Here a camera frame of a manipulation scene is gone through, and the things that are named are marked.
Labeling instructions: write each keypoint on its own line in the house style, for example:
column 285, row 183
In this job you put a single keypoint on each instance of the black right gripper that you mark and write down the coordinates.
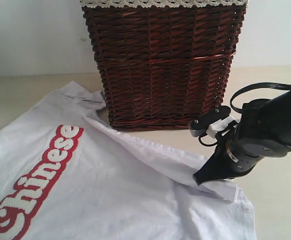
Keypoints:
column 218, row 166

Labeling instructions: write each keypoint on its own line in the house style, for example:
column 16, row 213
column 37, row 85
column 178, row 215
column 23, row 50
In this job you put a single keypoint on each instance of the white t-shirt red lettering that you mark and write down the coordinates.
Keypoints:
column 66, row 175

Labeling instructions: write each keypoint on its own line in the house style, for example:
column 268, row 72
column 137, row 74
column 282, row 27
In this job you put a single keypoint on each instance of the beige lace basket liner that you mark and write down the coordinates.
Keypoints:
column 160, row 3

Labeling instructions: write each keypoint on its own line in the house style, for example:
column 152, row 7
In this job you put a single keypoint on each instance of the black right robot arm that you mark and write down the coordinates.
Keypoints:
column 244, row 136

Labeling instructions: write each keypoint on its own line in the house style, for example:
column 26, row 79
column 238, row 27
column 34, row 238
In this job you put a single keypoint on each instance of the dark brown wicker basket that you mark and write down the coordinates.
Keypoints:
column 161, row 67

